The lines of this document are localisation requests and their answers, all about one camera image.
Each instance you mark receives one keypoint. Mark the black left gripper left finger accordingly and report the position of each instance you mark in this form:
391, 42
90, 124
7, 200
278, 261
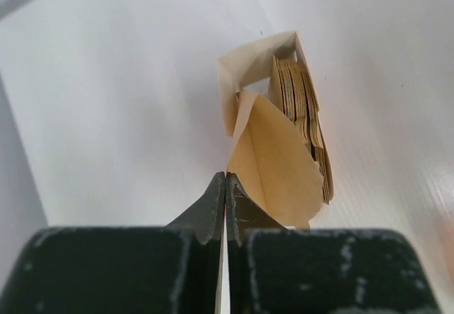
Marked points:
176, 268

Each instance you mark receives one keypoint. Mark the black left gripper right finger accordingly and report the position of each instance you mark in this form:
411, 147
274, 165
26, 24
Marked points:
377, 265

